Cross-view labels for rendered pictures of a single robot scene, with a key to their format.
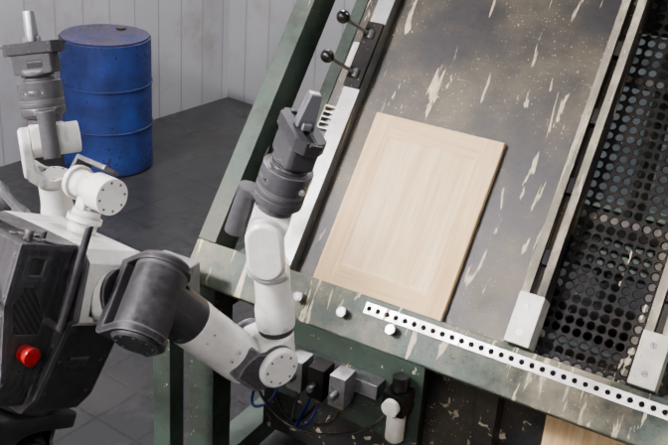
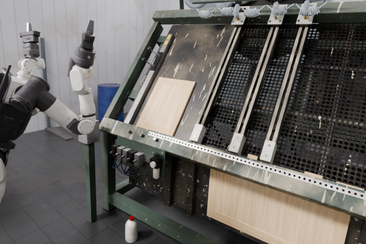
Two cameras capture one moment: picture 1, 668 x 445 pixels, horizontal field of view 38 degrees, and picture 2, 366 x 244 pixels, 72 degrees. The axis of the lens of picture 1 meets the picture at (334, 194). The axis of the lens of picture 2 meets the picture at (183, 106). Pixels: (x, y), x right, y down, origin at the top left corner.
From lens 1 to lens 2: 0.79 m
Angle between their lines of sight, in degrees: 11
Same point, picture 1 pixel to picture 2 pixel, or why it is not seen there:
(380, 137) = (159, 84)
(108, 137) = not seen: hidden behind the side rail
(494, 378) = (186, 152)
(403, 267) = (162, 121)
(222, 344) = (60, 113)
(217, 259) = (108, 122)
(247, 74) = not seen: hidden behind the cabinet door
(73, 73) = (100, 95)
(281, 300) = (87, 101)
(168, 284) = (35, 85)
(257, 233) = (73, 72)
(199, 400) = (104, 171)
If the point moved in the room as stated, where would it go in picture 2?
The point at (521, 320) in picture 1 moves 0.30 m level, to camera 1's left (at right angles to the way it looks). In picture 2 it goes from (195, 132) to (152, 129)
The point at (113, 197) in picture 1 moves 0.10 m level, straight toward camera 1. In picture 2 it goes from (31, 65) to (23, 67)
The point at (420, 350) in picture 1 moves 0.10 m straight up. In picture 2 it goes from (164, 145) to (164, 132)
